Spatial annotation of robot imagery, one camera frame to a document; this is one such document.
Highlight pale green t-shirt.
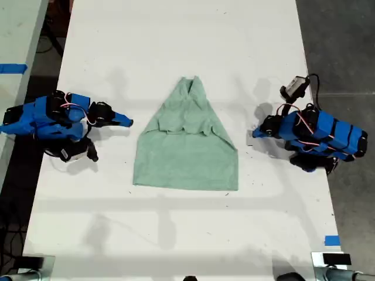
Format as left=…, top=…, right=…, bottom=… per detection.
left=132, top=75, right=240, bottom=192

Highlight long blue tape strip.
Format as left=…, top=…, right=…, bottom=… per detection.
left=0, top=63, right=29, bottom=74

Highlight large black round object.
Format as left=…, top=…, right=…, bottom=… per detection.
left=277, top=272, right=308, bottom=281

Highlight grey metal tube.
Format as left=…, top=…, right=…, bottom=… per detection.
left=315, top=265, right=375, bottom=281

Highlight arm red white wire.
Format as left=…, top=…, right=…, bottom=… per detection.
left=277, top=102, right=338, bottom=153
left=60, top=92, right=97, bottom=126

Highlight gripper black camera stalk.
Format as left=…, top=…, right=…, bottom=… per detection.
left=84, top=138, right=99, bottom=163
left=279, top=85, right=297, bottom=116

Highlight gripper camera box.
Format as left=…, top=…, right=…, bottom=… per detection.
left=58, top=143, right=88, bottom=163
left=285, top=76, right=311, bottom=98

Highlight gripper camera cable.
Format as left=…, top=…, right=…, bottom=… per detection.
left=304, top=73, right=322, bottom=111

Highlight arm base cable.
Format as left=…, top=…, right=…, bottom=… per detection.
left=325, top=156, right=341, bottom=176

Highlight thin black looped cable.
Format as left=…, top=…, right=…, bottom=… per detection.
left=36, top=11, right=67, bottom=57

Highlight black box on metal bracket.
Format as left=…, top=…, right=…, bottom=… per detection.
left=322, top=253, right=352, bottom=266

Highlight black floor cables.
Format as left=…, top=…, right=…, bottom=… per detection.
left=0, top=201, right=28, bottom=266

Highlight metal bracket with black block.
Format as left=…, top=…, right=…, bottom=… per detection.
left=16, top=255, right=56, bottom=281

